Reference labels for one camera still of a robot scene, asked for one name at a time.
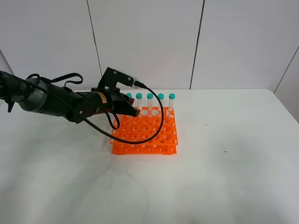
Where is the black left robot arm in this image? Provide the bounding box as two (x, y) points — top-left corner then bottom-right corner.
(0, 71), (140, 124)

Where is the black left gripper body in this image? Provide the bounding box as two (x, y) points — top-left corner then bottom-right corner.
(76, 88), (121, 118)

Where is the black left camera cable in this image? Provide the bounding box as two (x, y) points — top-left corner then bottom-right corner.
(0, 70), (165, 143)

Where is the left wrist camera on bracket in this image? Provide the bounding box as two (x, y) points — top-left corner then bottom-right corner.
(96, 67), (140, 91)

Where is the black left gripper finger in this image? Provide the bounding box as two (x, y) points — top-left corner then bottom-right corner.
(112, 93), (140, 117)

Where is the orange plastic test tube rack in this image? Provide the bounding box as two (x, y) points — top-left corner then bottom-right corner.
(110, 106), (178, 155)

